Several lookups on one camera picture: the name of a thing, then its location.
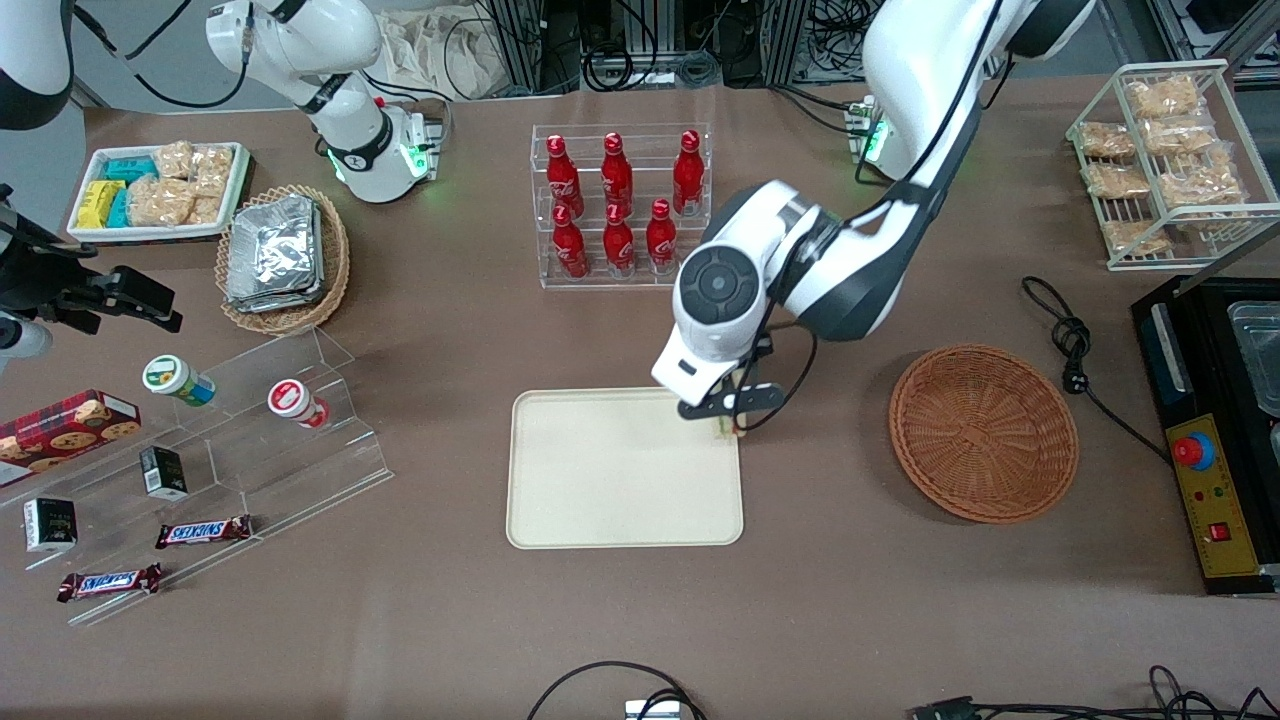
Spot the metal pan in appliance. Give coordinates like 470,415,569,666
1227,299,1280,419

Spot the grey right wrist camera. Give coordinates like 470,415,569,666
0,310,54,374

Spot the green lid yogurt cup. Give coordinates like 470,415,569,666
141,354,217,409

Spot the beige cloth bag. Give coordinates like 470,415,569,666
378,8,513,102

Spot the clear acrylic bottle rack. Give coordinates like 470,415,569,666
531,122,714,292

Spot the yellow emergency stop box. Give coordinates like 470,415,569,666
1164,414,1264,582

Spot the clear acrylic stepped stand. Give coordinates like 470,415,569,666
0,327,395,628

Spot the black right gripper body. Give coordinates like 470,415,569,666
0,183,103,323

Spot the yellow snack pack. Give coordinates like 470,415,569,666
77,179,127,230

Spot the black looped cable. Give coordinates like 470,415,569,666
526,660,707,720

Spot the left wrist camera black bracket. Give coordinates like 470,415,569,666
677,383,787,423

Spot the red lid yogurt cup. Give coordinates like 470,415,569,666
267,377,332,430

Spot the black cable bundle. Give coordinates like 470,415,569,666
905,664,1280,720

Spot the Snickers chocolate bar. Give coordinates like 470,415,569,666
56,563,164,604
154,514,254,551

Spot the round brown wicker basket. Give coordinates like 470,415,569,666
889,345,1080,525

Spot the beige plastic tray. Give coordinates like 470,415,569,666
505,385,746,551

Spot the oval wicker basket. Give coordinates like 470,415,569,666
214,184,352,337

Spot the clear pastry bag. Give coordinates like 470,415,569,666
1124,74,1204,123
1084,161,1153,200
1158,150,1248,213
1077,121,1137,162
1100,219,1173,257
1140,117,1218,157

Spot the silver foil pouch stack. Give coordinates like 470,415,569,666
224,194,325,315

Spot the small black carton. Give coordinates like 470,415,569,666
22,496,79,554
139,445,190,502

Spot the red tartan cookie box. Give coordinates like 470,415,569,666
0,389,142,489

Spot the red cola bottle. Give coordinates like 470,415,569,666
602,202,637,277
545,134,585,217
600,131,635,214
671,129,706,217
645,197,679,274
551,204,590,280

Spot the white wire rack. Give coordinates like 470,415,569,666
1064,59,1280,273

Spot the black appliance housing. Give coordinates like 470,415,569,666
1130,274,1280,598

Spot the white rectangular snack tray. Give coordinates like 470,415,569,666
67,141,252,245

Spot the black power cable with plug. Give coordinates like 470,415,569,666
1019,276,1173,467

